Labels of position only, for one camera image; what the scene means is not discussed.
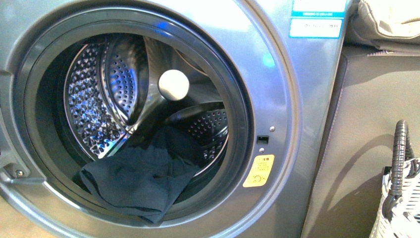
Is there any navy blue knit garment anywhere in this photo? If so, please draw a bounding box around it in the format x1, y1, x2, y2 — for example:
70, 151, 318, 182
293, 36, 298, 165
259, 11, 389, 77
79, 126, 205, 223

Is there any grey front-load washing machine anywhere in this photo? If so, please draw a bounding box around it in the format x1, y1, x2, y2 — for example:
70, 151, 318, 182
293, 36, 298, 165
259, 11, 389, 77
0, 0, 352, 238

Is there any orange warning sticker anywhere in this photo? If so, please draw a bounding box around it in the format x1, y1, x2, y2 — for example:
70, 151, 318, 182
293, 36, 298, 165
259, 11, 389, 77
242, 154, 275, 187

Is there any blue white energy label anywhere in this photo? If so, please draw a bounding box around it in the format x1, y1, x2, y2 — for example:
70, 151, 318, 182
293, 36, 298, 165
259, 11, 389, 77
289, 0, 348, 39

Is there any grey sofa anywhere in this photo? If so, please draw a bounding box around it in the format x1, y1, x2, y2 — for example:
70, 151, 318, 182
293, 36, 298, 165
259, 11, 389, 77
302, 45, 420, 238

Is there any beige cushion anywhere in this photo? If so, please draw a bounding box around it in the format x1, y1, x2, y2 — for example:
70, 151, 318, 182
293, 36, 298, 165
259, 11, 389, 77
345, 0, 420, 57

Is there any white woven laundry basket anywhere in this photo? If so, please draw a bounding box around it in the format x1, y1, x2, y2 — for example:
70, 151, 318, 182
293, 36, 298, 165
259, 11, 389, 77
369, 158, 420, 238

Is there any dark wrapped basket handle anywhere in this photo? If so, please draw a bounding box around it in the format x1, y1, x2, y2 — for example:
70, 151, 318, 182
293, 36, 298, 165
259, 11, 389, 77
382, 119, 420, 221

